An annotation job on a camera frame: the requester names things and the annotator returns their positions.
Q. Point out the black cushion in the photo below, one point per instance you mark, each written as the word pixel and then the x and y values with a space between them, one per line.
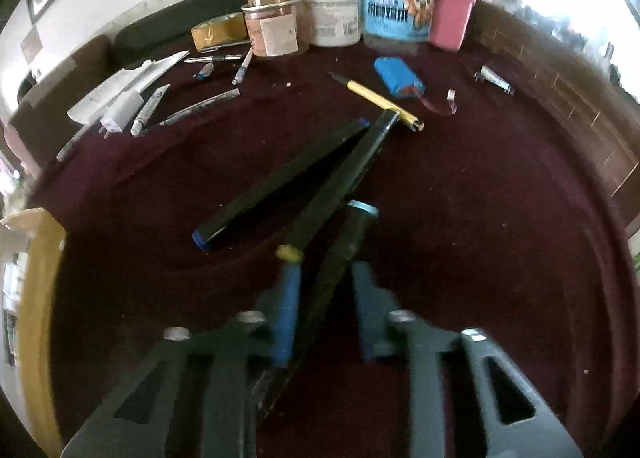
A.
pixel 165 23

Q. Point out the short blue pen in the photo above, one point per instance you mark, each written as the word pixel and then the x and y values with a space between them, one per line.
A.
pixel 205 70

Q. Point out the glass jar with label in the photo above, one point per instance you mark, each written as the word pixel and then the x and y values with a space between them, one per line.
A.
pixel 270 31

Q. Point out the silver pen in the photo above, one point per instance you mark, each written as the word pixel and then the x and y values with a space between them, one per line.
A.
pixel 75 143

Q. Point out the dark thin pen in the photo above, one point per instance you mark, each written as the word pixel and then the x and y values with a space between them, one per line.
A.
pixel 215 58

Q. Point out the blue battery pack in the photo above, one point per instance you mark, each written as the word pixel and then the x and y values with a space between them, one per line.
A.
pixel 397 78

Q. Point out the black marker light blue cap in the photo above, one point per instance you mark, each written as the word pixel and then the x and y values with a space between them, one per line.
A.
pixel 345 248

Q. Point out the small metal tube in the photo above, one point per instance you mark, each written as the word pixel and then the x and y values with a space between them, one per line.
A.
pixel 492 77

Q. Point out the yellow black pen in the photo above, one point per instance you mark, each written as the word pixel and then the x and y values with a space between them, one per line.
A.
pixel 380 98

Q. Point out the white ointment tube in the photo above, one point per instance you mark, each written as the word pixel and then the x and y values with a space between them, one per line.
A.
pixel 150 106

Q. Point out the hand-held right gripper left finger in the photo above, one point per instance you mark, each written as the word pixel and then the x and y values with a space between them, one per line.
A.
pixel 285 313

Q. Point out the cardboard box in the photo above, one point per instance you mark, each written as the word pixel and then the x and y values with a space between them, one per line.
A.
pixel 42 288

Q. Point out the brown sofa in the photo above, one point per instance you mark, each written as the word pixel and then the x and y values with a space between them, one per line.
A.
pixel 55 83

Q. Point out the white plastic jar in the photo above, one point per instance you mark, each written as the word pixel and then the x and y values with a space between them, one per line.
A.
pixel 332 13

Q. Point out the yellow tape roll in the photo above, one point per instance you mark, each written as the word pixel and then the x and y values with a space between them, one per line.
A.
pixel 217 31

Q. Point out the pink container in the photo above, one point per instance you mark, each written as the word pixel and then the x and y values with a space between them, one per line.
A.
pixel 450 8

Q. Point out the white power adapter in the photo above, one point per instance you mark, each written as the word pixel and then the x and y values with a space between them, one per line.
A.
pixel 122 111

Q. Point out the white and blue pen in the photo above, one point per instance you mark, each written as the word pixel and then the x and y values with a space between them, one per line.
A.
pixel 243 66

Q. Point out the maroon tablecloth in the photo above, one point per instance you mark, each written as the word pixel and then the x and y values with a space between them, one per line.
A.
pixel 475 213

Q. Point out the white paper sheets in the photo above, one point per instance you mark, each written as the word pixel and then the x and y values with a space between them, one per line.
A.
pixel 115 86

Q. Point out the black marker yellow cap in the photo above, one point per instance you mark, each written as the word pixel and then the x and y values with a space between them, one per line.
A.
pixel 340 183

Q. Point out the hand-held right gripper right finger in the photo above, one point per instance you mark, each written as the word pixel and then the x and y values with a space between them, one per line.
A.
pixel 367 308

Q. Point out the patterned pen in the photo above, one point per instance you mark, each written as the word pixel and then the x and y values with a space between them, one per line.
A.
pixel 200 106

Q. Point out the black marker dark blue cap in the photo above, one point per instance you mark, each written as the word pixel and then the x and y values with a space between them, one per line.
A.
pixel 280 183

